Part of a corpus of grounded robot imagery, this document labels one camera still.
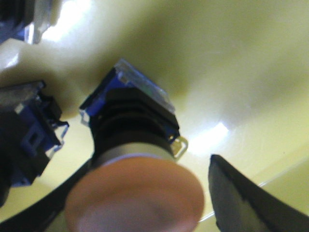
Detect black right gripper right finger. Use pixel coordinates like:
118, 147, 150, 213
209, 154, 309, 232

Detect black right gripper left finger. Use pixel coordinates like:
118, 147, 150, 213
0, 159, 91, 232

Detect yellow mushroom push button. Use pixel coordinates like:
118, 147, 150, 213
0, 0, 62, 44
65, 59, 204, 232
0, 80, 69, 205

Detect yellow plastic bin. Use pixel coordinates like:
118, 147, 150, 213
0, 0, 309, 220

